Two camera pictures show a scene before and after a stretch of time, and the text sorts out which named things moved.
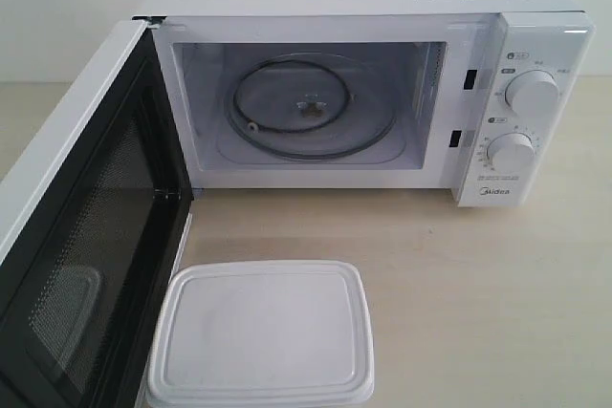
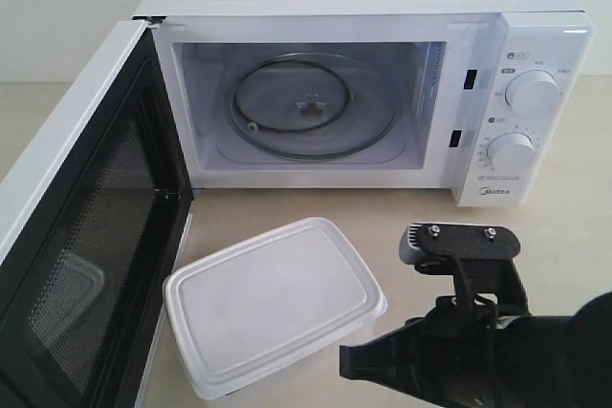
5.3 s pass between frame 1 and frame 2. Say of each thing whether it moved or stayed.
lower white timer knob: stayed
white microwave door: stayed
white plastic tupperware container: moved
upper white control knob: stayed
